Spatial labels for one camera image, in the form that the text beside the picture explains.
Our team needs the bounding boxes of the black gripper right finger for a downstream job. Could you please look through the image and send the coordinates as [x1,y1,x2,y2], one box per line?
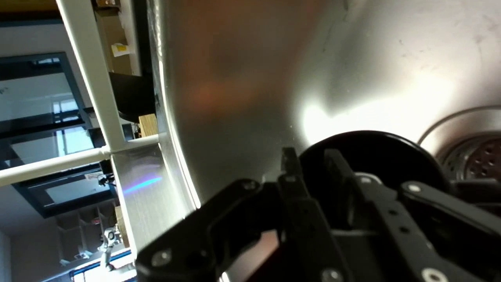
[322,147,501,282]

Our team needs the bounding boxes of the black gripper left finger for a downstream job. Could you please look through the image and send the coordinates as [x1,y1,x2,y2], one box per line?
[136,147,347,282]

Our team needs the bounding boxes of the white metal rack frame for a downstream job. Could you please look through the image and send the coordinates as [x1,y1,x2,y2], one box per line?
[0,0,164,263]

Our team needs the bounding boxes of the stainless steel sink unit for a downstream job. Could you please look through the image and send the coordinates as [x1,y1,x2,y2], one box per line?
[111,0,501,282]

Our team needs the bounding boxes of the round sink drain strainer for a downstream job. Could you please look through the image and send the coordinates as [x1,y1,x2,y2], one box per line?
[436,131,501,183]

